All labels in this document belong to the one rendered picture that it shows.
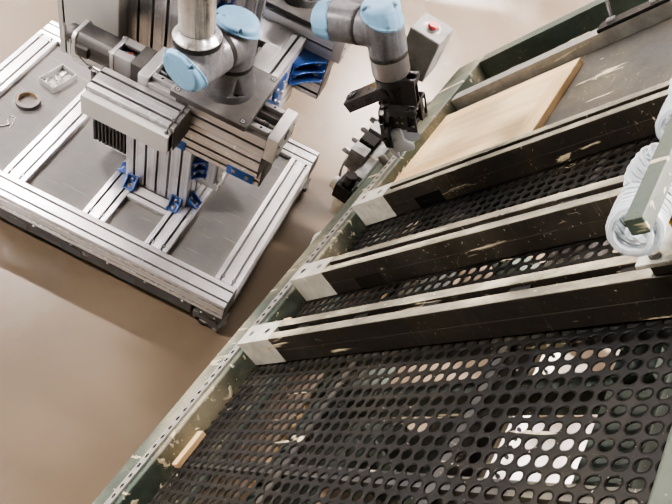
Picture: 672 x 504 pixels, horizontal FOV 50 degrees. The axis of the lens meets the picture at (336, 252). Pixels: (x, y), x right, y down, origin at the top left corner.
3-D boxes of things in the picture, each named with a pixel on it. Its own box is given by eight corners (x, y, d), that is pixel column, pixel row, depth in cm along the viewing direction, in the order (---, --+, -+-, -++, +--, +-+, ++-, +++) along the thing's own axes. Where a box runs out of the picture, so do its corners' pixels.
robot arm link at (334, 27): (342, 22, 149) (386, 29, 143) (310, 45, 143) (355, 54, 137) (337, -15, 144) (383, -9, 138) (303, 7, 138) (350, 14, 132)
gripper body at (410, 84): (417, 136, 145) (410, 86, 137) (378, 133, 149) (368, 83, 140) (428, 114, 150) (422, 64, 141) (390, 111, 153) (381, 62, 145)
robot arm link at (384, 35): (370, -12, 135) (409, -7, 130) (379, 40, 142) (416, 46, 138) (347, 9, 131) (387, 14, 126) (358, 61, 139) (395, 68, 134)
